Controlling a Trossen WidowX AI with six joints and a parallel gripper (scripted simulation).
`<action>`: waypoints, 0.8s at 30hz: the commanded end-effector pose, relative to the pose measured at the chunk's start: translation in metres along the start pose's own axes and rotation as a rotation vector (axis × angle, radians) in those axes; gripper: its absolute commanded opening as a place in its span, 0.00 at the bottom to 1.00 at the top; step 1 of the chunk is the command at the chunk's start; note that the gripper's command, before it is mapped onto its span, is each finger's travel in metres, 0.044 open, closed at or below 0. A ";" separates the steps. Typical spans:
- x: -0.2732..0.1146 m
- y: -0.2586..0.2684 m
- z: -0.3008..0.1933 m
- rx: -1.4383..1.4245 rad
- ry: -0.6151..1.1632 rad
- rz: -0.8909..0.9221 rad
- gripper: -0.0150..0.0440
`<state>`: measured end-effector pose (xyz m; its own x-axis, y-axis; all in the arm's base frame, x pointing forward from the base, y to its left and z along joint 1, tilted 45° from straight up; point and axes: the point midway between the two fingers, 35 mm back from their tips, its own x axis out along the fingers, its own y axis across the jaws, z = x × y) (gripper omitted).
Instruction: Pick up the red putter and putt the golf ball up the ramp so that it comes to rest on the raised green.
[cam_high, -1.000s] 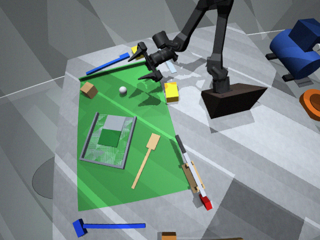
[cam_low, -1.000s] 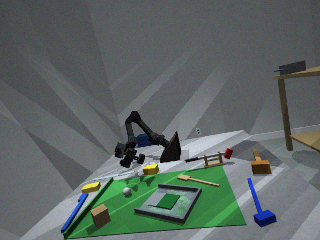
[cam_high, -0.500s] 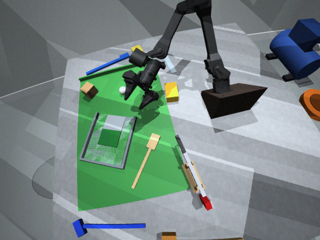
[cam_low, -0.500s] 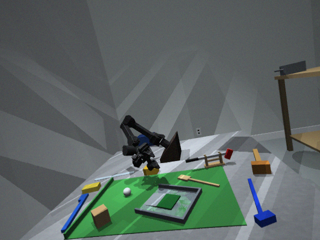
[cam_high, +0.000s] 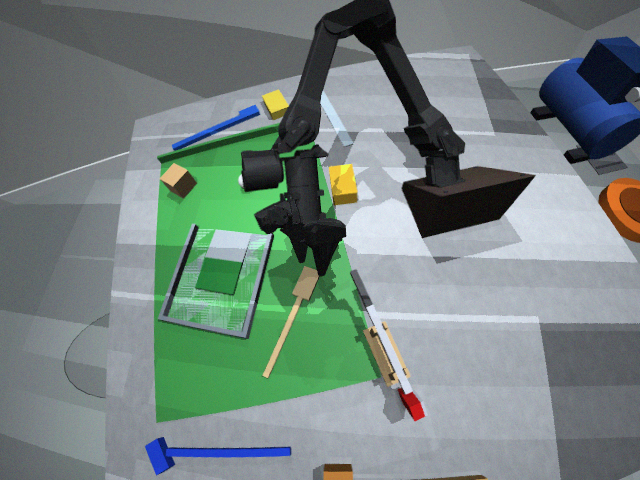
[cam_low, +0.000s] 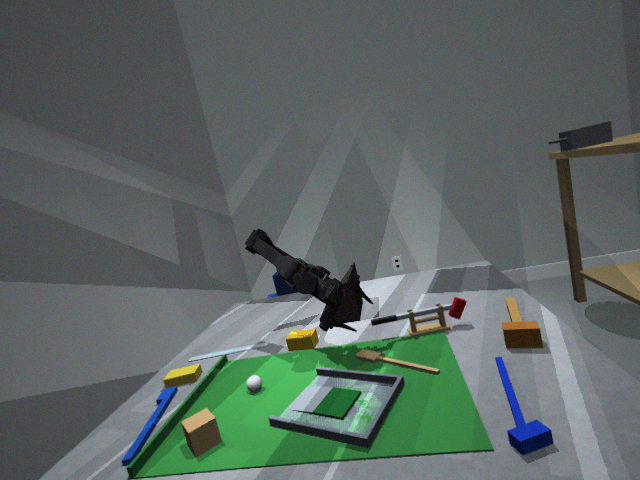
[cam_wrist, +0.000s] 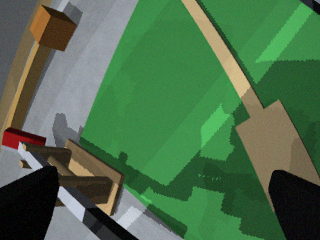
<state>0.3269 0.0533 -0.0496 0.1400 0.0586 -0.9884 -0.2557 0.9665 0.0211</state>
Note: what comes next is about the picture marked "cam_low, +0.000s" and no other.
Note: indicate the white golf ball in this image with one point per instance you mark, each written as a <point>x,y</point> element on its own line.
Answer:
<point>254,383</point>

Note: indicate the green flat mat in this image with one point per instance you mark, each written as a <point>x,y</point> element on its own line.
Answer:
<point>433,414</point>

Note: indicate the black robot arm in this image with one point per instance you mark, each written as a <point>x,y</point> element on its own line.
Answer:
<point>306,278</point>

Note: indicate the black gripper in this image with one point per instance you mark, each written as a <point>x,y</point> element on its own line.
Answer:
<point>351,282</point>

